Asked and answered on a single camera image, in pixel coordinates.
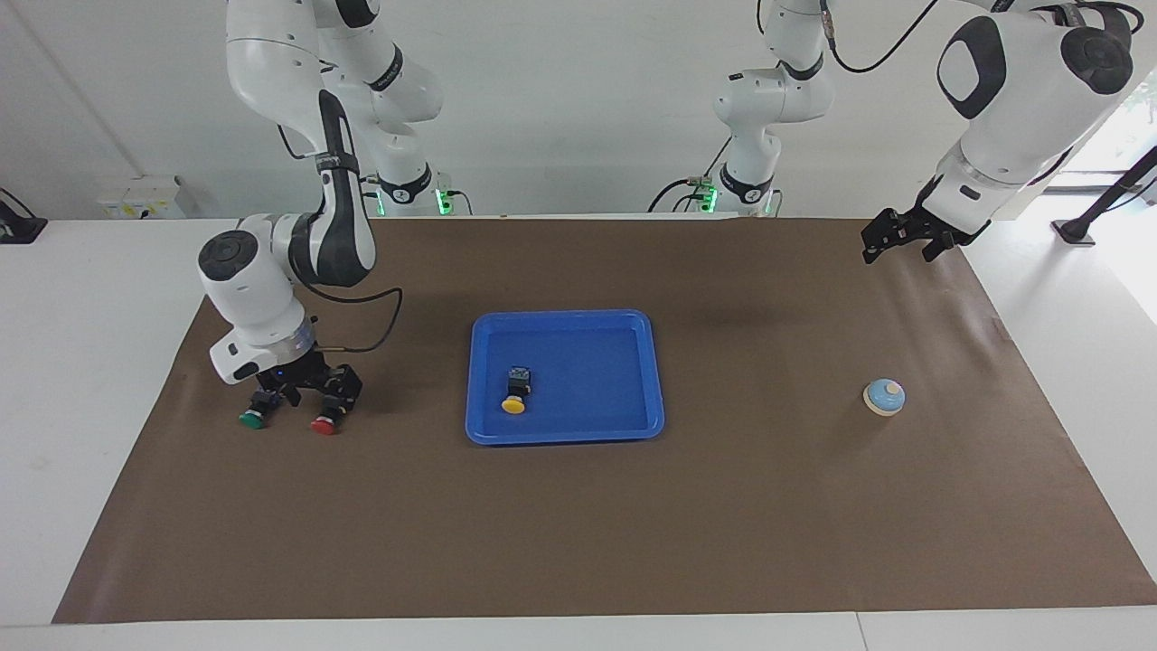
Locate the green push button switch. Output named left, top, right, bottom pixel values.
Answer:
left=238, top=391, right=281, bottom=429

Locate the red push button switch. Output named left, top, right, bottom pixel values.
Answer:
left=310, top=400, right=353, bottom=437

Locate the light blue call bell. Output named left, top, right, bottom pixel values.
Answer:
left=862, top=378, right=907, bottom=417

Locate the yellow push button switch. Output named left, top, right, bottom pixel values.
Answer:
left=501, top=366, right=535, bottom=416

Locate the blue plastic tray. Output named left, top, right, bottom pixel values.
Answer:
left=465, top=309, right=666, bottom=447

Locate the white power socket box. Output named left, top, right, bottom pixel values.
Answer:
left=98, top=176, right=187, bottom=220

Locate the brown table mat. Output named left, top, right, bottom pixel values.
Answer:
left=52, top=217, right=1157, bottom=625

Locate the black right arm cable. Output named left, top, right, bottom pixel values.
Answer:
left=276, top=125, right=404, bottom=354

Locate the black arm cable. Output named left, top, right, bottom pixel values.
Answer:
left=821, top=0, right=945, bottom=74
left=276, top=125, right=404, bottom=354

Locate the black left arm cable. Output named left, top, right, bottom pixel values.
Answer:
left=821, top=0, right=945, bottom=74

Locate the black camera stand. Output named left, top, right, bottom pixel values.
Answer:
left=1051, top=145, right=1157, bottom=247

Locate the black left base cable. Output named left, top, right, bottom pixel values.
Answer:
left=647, top=136, right=734, bottom=214

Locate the black clamp mount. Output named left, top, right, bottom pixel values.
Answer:
left=0, top=188, right=49, bottom=245

